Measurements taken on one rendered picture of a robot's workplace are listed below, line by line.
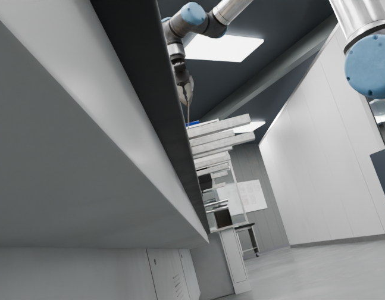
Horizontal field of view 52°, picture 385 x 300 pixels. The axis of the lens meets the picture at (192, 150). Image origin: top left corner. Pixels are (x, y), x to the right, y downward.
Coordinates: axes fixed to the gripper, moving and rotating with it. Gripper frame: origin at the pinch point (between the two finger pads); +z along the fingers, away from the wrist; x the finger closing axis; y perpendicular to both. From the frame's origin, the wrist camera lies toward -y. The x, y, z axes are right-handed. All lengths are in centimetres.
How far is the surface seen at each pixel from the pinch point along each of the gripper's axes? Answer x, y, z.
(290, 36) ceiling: -197, 435, -227
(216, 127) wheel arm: -6.9, -18.0, 18.0
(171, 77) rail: 4, -110, 38
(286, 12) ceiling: -179, 363, -228
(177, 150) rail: 6, -84, 39
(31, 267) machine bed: 27, -93, 51
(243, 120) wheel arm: -16.2, -17.9, 18.0
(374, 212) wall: -222, 421, 70
